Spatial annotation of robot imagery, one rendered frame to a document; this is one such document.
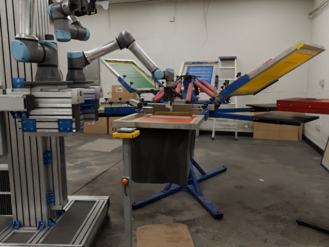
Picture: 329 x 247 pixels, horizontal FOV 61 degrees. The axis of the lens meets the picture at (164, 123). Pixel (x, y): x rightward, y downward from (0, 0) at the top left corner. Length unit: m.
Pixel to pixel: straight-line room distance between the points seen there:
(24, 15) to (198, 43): 5.16
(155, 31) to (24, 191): 5.25
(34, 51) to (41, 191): 0.98
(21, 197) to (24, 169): 0.22
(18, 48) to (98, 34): 5.65
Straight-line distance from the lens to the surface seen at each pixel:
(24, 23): 1.78
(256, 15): 6.64
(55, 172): 2.19
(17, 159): 2.21
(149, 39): 6.84
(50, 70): 1.83
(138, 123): 1.89
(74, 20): 1.72
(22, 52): 1.73
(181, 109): 2.40
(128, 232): 1.95
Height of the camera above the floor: 1.27
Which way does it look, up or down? 9 degrees down
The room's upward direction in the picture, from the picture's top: straight up
